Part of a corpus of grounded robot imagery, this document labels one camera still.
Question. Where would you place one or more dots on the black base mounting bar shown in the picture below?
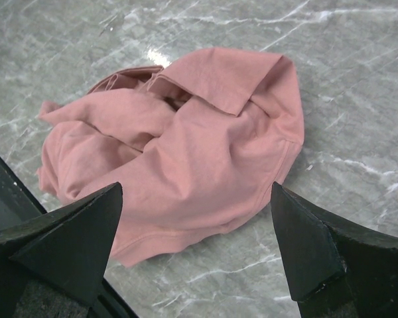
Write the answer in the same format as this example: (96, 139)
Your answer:
(18, 205)

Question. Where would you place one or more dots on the pink printed t shirt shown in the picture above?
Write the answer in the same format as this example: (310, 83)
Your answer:
(196, 146)

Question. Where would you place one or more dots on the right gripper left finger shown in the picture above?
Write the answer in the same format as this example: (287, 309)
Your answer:
(53, 265)

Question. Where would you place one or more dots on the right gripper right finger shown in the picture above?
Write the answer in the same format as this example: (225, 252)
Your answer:
(334, 267)

